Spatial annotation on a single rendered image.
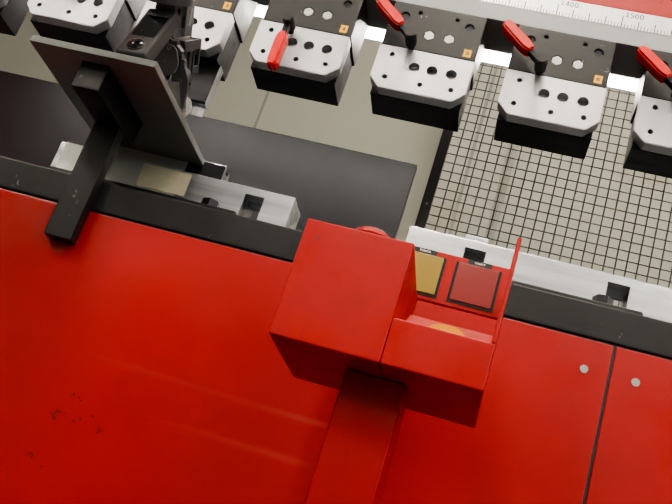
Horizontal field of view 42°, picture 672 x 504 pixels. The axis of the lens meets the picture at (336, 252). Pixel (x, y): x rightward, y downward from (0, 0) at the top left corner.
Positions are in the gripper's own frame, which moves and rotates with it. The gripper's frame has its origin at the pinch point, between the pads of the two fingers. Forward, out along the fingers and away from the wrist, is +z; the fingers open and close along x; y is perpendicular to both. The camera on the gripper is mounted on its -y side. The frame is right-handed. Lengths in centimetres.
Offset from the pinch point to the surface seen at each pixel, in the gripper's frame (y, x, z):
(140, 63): -17.3, -5.8, -12.7
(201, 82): 12.6, -2.0, -6.1
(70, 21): 12.7, 22.2, -11.5
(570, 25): 25, -57, -25
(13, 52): 343, 255, 64
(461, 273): -29, -52, 0
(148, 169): -0.6, -0.4, 6.1
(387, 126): 300, 18, 52
